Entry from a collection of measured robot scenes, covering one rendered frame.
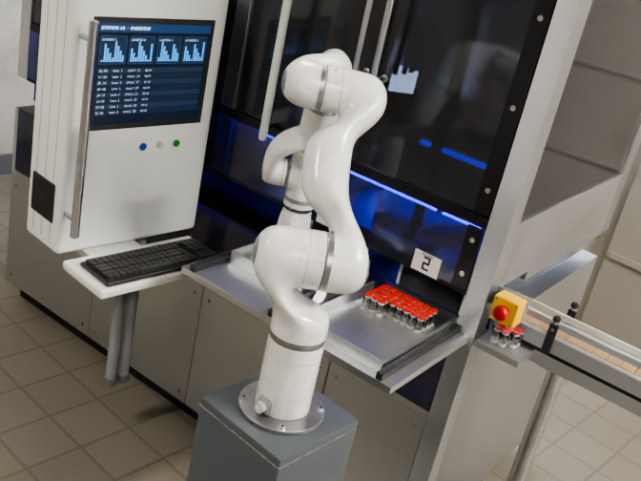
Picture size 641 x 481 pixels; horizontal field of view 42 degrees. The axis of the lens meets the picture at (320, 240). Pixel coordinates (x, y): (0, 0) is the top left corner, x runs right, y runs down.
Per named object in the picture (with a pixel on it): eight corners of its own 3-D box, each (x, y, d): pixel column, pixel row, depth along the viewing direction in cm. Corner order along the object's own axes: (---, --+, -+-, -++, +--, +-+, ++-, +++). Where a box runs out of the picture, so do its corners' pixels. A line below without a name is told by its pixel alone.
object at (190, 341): (173, 247, 437) (196, 85, 402) (525, 449, 336) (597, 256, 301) (4, 297, 359) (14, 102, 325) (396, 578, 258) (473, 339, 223)
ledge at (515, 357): (495, 330, 235) (497, 324, 234) (537, 351, 229) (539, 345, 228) (473, 345, 224) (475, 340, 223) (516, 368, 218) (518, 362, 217)
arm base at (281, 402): (280, 447, 168) (298, 371, 161) (219, 399, 179) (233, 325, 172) (341, 416, 182) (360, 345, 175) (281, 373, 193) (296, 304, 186)
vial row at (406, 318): (368, 303, 229) (372, 288, 228) (423, 332, 220) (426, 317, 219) (363, 305, 228) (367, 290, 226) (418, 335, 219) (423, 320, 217)
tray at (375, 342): (370, 291, 237) (373, 281, 236) (447, 332, 224) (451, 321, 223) (297, 325, 211) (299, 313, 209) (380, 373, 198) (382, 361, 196)
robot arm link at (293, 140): (276, 104, 197) (258, 190, 220) (341, 116, 199) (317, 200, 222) (279, 80, 203) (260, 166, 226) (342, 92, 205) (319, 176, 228)
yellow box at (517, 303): (499, 309, 225) (506, 286, 222) (523, 322, 221) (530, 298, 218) (486, 318, 219) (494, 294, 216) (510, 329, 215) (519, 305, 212)
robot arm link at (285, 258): (326, 355, 169) (352, 251, 159) (237, 342, 166) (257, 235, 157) (323, 325, 179) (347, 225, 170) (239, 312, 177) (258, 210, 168)
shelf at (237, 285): (289, 236, 266) (290, 230, 265) (480, 334, 231) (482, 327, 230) (180, 272, 228) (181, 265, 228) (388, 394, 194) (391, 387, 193)
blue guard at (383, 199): (28, 77, 318) (31, 30, 310) (466, 290, 222) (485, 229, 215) (27, 77, 317) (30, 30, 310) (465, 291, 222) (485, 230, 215)
